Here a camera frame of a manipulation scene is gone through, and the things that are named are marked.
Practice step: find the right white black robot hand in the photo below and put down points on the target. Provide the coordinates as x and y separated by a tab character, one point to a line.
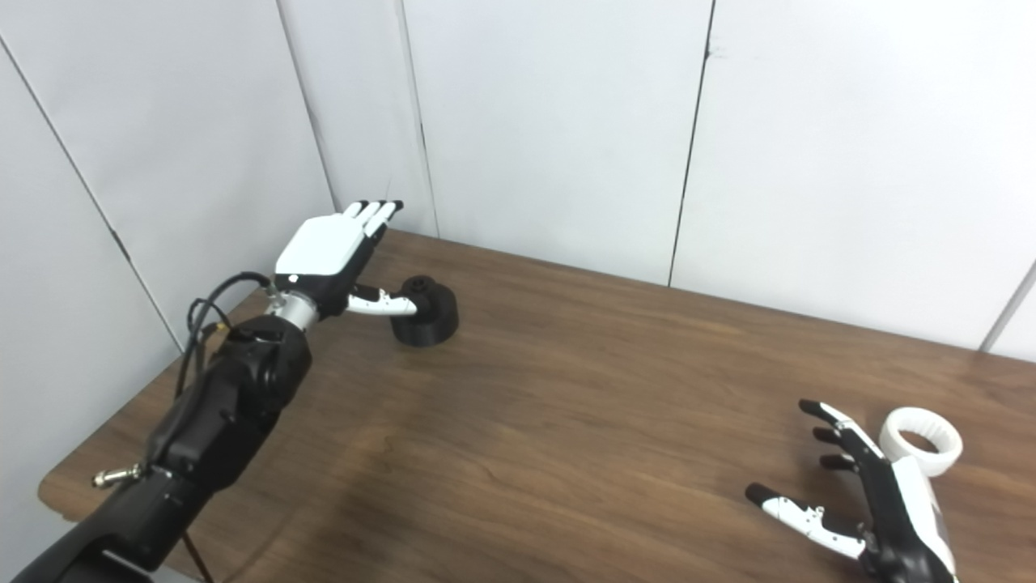
898	502

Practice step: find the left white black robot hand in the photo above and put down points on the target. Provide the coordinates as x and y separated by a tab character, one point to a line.
320	247

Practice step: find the round black plastic part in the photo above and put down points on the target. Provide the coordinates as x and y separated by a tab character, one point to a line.
429	320

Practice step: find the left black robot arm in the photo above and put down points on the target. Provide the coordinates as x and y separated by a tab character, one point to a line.
210	421

